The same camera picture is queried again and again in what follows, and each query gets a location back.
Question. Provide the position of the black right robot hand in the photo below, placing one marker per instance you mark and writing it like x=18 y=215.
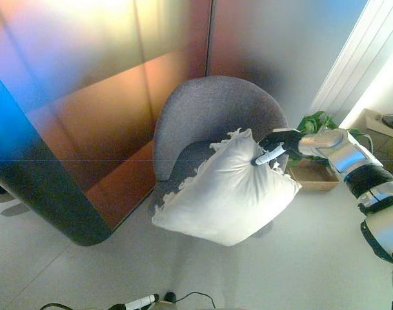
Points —
x=283 y=142

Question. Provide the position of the white fringed pillow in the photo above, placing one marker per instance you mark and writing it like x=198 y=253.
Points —
x=228 y=197

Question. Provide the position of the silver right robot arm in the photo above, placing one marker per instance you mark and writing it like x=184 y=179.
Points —
x=354 y=161

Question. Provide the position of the green leafy potted plant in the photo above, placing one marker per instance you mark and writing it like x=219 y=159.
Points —
x=315 y=121

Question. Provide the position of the wooden tray box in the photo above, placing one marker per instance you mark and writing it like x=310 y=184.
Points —
x=315 y=179

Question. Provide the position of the grey fabric tub armchair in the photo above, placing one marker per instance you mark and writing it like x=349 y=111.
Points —
x=215 y=103

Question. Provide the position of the beige nightstand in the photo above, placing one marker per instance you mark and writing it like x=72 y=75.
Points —
x=386 y=139

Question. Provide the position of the black table lamp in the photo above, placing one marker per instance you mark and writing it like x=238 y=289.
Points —
x=392 y=120

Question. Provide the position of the black robot foot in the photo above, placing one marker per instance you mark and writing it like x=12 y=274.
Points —
x=169 y=297

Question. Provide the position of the brown glossy wardrobe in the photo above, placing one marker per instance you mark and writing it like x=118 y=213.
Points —
x=86 y=129

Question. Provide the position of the white fluted wall panel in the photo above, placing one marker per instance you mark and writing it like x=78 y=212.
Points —
x=351 y=64

